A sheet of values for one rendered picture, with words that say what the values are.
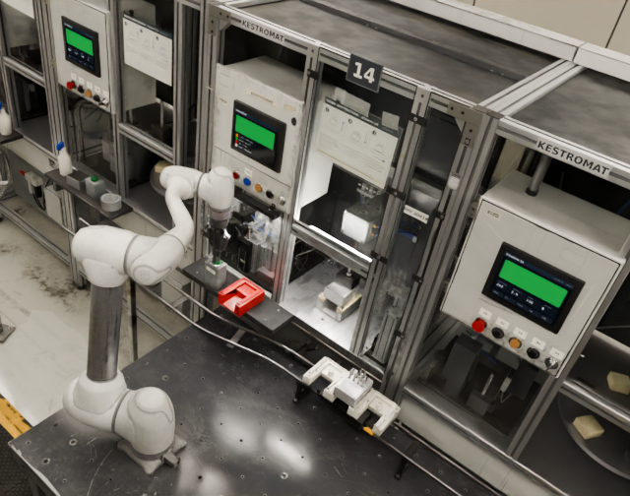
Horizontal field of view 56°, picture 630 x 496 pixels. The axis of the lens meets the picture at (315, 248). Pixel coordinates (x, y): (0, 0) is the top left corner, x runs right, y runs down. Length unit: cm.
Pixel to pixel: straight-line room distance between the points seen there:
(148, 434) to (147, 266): 64
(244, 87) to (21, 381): 207
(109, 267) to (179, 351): 85
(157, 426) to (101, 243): 66
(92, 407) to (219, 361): 64
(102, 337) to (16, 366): 160
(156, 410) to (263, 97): 115
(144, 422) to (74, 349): 157
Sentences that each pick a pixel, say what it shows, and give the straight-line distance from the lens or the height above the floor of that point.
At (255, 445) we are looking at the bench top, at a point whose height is 68.
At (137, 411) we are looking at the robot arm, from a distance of 215.
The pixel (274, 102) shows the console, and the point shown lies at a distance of 216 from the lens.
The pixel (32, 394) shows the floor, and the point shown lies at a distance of 349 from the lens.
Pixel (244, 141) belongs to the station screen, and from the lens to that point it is 229.
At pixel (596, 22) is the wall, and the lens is 535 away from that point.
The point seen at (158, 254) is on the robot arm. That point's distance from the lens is 185.
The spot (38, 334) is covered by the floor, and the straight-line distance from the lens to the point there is 379.
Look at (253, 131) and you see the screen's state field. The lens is 224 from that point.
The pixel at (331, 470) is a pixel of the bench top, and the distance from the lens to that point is 236.
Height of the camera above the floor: 263
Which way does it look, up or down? 36 degrees down
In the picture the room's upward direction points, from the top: 11 degrees clockwise
